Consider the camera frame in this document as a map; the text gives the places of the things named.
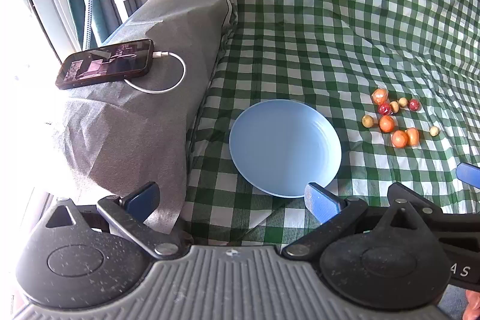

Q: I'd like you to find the white charging cable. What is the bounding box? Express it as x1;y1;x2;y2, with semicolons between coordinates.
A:
124;51;187;94

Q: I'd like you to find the black smartphone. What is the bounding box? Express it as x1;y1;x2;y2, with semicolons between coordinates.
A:
55;38;155;91

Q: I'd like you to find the person's right hand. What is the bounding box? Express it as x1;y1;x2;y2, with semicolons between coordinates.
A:
463;289;480;320

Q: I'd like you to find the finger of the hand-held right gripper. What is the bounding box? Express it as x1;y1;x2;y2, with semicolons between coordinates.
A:
387;182;480;242
457;163;480;189

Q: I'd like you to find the grey fabric cushion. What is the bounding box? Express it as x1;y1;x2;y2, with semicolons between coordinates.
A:
45;0;239;234

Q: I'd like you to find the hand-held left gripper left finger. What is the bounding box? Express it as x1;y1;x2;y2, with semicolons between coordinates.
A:
37;182;192;261

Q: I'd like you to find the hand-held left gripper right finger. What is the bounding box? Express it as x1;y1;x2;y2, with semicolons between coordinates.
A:
282;182;422;261

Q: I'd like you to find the light blue plate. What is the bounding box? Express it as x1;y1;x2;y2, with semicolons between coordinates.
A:
229;99;343;198

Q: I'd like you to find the green checked cloth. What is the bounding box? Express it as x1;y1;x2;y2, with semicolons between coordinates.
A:
182;0;480;246

